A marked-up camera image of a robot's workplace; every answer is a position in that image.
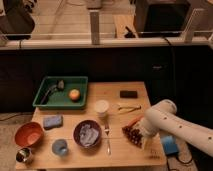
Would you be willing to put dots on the purple bowl with cloth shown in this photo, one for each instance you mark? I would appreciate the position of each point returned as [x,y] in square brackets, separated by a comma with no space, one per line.
[87,133]

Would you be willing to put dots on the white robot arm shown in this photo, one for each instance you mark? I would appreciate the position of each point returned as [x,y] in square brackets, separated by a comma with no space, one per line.
[162,116]

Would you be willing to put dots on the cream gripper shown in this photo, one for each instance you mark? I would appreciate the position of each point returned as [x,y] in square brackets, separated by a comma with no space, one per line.
[145,140]

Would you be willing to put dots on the blue plastic cup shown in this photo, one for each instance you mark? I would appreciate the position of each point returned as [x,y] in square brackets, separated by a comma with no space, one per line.
[60,147]

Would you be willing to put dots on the black monitor box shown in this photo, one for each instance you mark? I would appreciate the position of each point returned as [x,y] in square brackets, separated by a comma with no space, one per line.
[160,15]

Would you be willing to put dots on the green plastic tray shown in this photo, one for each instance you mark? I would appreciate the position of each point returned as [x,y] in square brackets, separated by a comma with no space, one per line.
[59,99]

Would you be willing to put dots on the yellow red apple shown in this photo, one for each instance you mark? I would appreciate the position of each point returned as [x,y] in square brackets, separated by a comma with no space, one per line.
[74,94]

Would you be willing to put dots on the dark red grape bunch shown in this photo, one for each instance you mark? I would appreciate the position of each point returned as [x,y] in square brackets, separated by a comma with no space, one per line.
[133,135]

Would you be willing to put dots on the grey dish brush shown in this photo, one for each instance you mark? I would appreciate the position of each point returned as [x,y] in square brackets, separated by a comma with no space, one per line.
[59,86]

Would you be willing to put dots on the blue box on floor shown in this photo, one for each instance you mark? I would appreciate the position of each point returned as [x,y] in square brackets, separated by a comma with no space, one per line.
[169,145]

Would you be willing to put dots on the orange bowl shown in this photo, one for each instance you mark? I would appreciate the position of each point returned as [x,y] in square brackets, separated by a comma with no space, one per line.
[29,134]

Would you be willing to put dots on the blue sponge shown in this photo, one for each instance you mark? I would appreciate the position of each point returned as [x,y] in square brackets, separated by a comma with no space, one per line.
[52,122]

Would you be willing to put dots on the grey vertical post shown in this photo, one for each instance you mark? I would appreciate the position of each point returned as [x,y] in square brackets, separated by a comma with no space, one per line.
[94,23]

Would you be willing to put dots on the small metal cup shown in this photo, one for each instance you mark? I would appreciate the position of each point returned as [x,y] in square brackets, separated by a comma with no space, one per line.
[24,155]

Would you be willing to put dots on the white plastic cup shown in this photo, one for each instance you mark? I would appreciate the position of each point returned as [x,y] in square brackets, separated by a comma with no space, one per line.
[101,107]

